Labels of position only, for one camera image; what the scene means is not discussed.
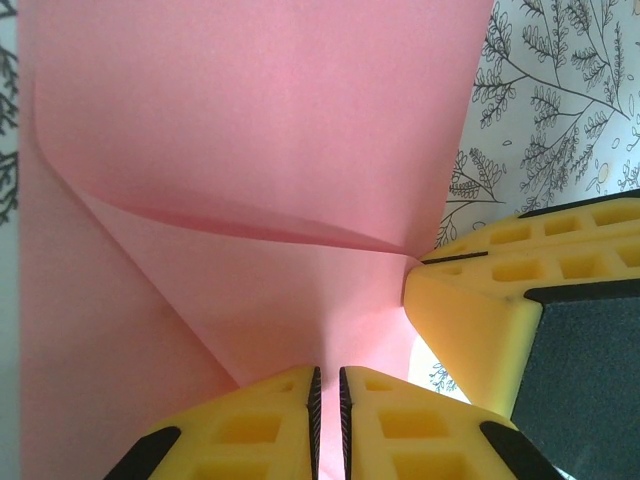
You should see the pink paper sheet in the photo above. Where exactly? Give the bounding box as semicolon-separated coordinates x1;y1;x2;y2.
17;0;494;480

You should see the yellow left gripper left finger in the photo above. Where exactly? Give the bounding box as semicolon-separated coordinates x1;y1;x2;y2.
102;366;321;480

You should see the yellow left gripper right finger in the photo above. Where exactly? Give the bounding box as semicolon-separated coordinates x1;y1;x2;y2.
338;366;564;480

